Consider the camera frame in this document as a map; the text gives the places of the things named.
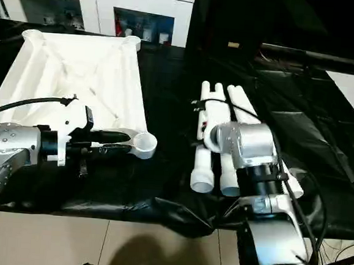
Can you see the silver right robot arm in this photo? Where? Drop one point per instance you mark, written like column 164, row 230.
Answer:
column 263, row 201

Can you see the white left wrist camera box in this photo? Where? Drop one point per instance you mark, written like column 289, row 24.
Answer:
column 73, row 121

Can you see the white plastic table top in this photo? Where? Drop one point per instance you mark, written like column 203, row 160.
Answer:
column 77, row 81

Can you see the dark horizontal rail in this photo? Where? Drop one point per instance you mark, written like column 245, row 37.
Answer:
column 318, row 56

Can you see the white glass-door cabinet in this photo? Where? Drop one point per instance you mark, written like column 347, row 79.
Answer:
column 83, row 2

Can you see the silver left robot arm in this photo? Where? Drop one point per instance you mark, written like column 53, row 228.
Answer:
column 3, row 155

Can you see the black plastic mat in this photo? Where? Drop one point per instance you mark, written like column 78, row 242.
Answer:
column 321, row 168

